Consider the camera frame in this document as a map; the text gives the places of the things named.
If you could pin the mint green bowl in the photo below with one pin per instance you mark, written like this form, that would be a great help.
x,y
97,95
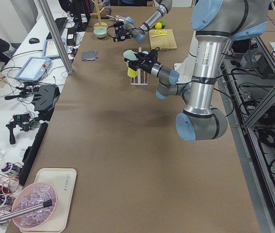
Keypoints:
x,y
100,32

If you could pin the yellow lemon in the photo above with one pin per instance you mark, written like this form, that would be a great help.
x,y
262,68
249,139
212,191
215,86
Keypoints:
x,y
158,25

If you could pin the black computer mouse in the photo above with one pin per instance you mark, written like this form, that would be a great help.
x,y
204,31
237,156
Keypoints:
x,y
34,40

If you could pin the aluminium frame post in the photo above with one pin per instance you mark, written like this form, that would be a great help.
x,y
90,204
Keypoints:
x,y
47,14

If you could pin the bamboo cutting board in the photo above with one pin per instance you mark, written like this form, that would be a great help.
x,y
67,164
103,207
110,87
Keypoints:
x,y
163,42

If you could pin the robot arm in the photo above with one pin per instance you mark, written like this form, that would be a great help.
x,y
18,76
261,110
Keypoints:
x,y
127,29
215,22

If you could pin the green lime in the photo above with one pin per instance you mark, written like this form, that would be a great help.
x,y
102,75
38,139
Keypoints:
x,y
163,24

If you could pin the white wire cup rack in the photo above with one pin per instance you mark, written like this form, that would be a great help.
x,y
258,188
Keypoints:
x,y
141,79

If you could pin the metal scoop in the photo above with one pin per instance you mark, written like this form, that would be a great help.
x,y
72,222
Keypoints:
x,y
116,17

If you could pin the blue teach pendant tablet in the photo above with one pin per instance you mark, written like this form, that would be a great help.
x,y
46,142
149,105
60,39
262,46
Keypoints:
x,y
34,69

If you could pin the pink bowl of ice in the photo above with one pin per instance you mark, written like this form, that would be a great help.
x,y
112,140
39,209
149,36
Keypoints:
x,y
34,194

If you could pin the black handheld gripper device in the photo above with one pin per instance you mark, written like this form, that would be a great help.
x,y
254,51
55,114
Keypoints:
x,y
24,121

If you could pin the black pedal stand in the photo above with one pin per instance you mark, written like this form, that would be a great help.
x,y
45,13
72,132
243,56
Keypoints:
x,y
44,101

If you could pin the wooden mug tree stand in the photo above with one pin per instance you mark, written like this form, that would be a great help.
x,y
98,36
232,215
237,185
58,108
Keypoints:
x,y
99,8

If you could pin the black keyboard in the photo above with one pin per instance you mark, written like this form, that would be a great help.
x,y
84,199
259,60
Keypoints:
x,y
61,23

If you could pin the mint green plastic cup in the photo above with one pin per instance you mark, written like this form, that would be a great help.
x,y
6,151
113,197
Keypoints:
x,y
129,55

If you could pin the grey folded cloth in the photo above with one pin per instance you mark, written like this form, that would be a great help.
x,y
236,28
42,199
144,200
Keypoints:
x,y
89,55

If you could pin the yellow plastic cup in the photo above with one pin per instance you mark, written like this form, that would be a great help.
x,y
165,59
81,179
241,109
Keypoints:
x,y
132,73

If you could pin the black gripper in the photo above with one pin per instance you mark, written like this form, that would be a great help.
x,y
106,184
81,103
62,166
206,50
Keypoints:
x,y
145,66
120,33

